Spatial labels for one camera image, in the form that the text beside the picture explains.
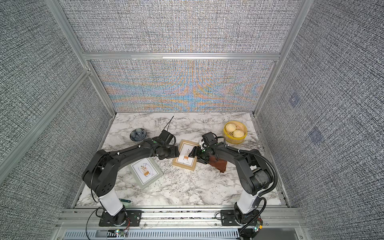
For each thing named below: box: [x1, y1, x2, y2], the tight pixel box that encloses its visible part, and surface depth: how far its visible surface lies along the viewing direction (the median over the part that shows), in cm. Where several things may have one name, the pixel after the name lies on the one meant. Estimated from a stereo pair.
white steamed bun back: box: [225, 123, 237, 133], surface depth 105 cm
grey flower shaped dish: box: [129, 128, 147, 142], surface depth 105 cm
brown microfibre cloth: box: [208, 155, 228, 173], surface depth 92 cm
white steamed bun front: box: [233, 129, 245, 138], surface depth 103 cm
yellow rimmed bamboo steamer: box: [223, 120, 248, 145], surface depth 105 cm
